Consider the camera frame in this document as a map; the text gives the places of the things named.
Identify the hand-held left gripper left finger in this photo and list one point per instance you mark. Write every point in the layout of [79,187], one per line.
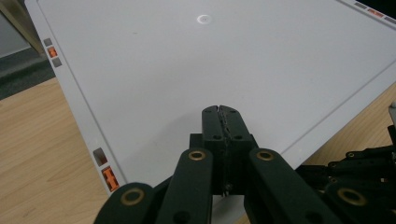
[213,124]

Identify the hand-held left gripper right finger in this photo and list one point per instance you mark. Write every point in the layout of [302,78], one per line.
[235,130]

